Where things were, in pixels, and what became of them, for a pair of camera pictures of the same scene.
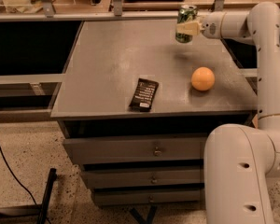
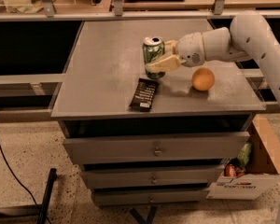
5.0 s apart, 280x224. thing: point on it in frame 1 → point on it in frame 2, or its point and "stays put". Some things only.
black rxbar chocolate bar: (144, 95) stays put
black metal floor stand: (25, 214) stays put
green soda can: (187, 13) → (153, 49)
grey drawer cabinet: (135, 107) stays put
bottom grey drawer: (119, 197) stays put
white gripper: (211, 25) → (189, 49)
